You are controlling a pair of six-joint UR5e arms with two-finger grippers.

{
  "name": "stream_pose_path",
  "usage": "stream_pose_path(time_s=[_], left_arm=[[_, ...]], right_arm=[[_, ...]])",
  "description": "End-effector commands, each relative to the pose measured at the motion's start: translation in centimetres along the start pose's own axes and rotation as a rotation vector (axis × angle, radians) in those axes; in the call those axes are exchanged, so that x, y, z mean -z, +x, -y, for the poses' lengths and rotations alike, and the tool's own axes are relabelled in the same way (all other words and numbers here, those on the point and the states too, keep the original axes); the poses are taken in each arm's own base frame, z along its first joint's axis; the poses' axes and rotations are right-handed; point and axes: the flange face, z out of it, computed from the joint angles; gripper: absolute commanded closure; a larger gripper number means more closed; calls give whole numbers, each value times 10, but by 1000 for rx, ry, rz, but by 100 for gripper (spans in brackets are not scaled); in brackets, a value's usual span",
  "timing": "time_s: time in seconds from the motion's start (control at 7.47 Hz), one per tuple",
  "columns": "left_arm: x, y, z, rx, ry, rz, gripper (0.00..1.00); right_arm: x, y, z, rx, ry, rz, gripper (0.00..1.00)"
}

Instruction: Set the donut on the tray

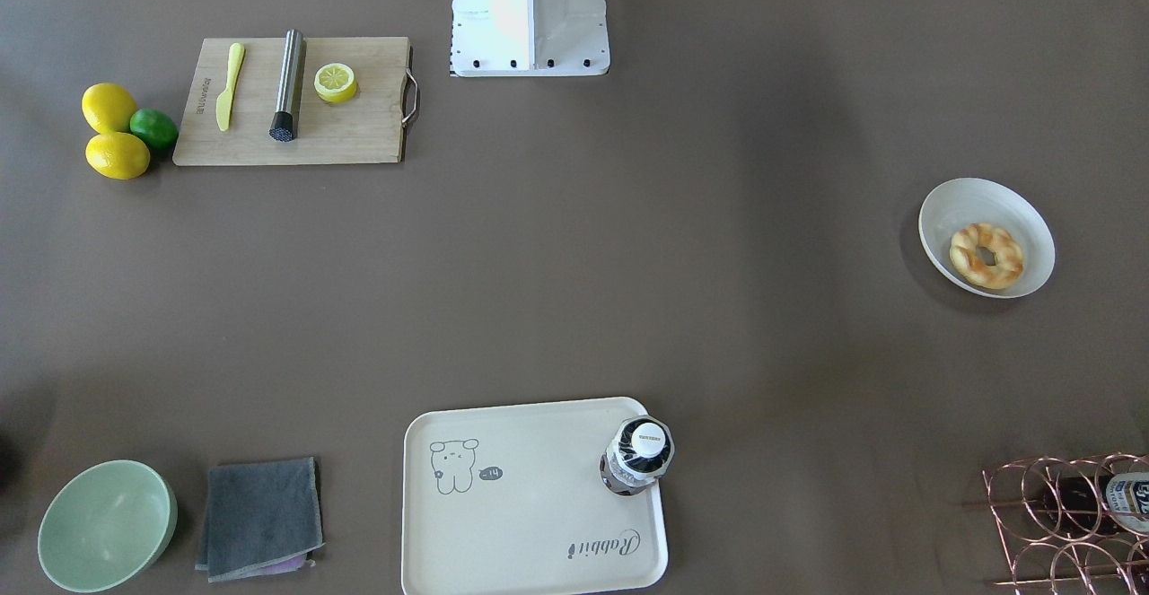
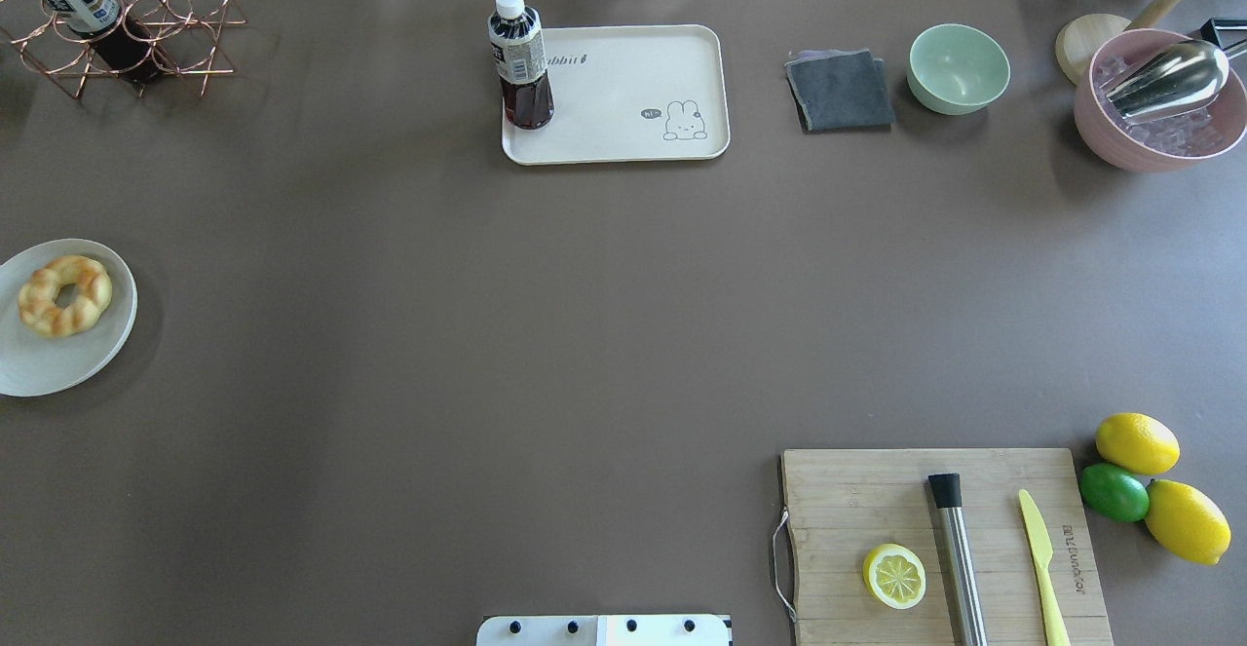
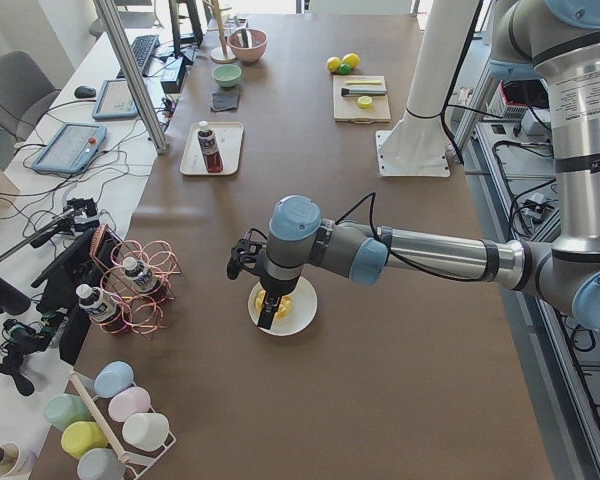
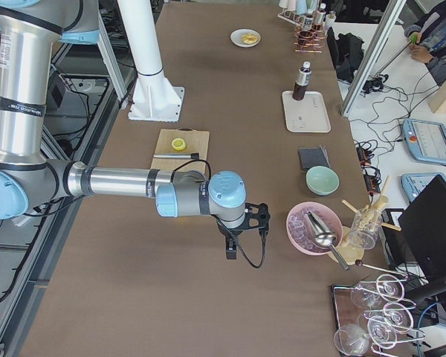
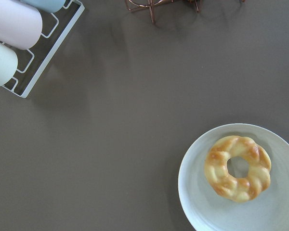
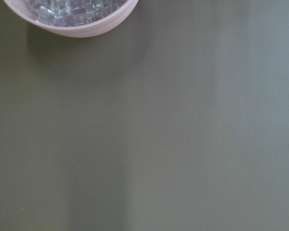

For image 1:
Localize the twisted ring donut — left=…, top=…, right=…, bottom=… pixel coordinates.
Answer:
left=949, top=222, right=1025, bottom=291

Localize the white shallow bowl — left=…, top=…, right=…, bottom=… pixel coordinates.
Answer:
left=917, top=177, right=1057, bottom=298

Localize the dark tea bottle on tray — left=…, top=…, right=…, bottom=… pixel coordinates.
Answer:
left=600, top=415, right=676, bottom=496

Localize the cream rabbit tray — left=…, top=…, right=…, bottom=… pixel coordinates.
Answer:
left=399, top=396, right=670, bottom=594

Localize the wooden cutting board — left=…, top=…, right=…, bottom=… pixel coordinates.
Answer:
left=172, top=36, right=416, bottom=167

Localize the halved lemon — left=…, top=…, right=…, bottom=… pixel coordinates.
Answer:
left=313, top=63, right=360, bottom=105

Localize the yellow plastic knife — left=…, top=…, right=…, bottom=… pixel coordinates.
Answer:
left=215, top=43, right=246, bottom=132

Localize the grey folded cloth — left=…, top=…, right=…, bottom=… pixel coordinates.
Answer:
left=196, top=456, right=325, bottom=582

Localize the green lime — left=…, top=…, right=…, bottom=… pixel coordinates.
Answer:
left=128, top=108, right=178, bottom=153

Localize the yellow lemon lower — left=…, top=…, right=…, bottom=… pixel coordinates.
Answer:
left=85, top=132, right=151, bottom=180

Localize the yellow lemon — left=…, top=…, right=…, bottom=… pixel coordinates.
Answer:
left=85, top=132, right=151, bottom=180
left=80, top=83, right=138, bottom=134

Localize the yellow lemon upper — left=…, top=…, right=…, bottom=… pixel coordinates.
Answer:
left=80, top=83, right=138, bottom=134

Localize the mint green bowl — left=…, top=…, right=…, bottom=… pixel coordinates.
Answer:
left=37, top=459, right=178, bottom=592

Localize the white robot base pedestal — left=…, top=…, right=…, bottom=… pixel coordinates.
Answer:
left=449, top=0, right=611, bottom=77

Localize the copper wire bottle rack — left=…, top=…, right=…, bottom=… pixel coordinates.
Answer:
left=976, top=453, right=1146, bottom=594

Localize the bottle in wire rack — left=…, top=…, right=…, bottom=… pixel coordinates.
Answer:
left=1052, top=472, right=1148, bottom=538

